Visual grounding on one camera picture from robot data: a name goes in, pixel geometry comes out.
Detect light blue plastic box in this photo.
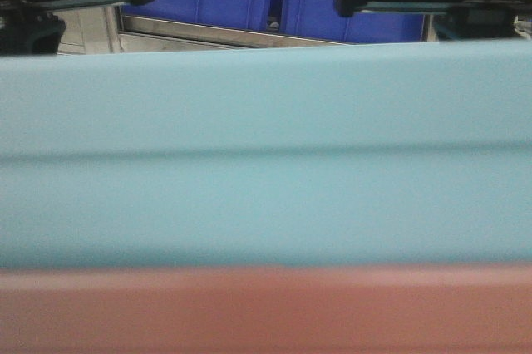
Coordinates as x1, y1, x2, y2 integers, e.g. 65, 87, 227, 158
1, 40, 531, 269

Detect pink plastic box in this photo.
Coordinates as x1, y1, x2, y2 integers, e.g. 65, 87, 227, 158
1, 263, 531, 353

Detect dark blue crate centre-right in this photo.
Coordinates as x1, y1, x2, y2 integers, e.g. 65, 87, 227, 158
278, 0, 433, 46

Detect stainless steel shelf frame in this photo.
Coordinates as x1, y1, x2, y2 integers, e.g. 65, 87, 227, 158
53, 0, 441, 55

